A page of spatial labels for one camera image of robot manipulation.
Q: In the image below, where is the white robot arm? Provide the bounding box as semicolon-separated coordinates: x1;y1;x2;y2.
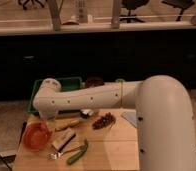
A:
33;75;196;171

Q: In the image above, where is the dark brown bowl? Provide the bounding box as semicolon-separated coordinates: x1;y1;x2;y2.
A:
85;77;104;88

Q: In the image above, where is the red bowl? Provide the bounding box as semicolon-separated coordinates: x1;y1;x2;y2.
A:
22;122;52;151

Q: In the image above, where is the green cup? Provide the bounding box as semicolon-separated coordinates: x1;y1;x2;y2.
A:
115;78;126;83

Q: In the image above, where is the green plastic tray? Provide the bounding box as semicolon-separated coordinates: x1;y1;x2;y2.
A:
28;77;82;116

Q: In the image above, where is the bunch of dark grapes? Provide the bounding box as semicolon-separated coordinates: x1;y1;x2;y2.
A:
92;113;116;130

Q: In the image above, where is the yellow banana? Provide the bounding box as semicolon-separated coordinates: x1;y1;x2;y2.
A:
55;119;82;132

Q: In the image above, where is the grey cloth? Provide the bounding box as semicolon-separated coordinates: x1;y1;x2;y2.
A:
121;111;137;127

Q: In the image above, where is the wooden block eraser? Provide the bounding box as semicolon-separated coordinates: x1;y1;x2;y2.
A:
52;128;76;152

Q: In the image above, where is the green pepper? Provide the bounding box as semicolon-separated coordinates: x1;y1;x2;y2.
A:
66;139;88;165

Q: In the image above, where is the black office chair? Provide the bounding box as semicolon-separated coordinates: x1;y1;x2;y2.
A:
17;0;45;11
120;0;149;23
162;0;195;21

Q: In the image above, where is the black office chair left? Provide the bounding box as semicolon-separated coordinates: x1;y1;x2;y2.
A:
17;0;45;11

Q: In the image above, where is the black office chair right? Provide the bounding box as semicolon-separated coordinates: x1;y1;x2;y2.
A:
162;0;195;21

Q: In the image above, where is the white handled dish brush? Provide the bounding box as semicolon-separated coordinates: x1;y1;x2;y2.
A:
80;109;94;119

